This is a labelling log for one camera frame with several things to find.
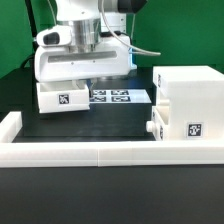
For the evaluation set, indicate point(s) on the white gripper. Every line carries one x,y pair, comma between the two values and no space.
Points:
54,60

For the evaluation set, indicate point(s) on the white drawer tray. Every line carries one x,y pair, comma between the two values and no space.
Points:
62,96
159,123

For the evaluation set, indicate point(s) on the white front drawer tray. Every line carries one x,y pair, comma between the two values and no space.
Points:
159,123

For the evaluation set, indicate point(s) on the white drawer cabinet box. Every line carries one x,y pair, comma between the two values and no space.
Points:
195,97

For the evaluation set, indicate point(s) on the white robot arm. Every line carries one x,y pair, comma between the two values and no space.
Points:
75,49

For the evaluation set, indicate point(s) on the white marker sheet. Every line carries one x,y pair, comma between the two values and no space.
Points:
120,96

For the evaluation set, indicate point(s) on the white U-shaped fence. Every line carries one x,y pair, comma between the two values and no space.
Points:
101,154

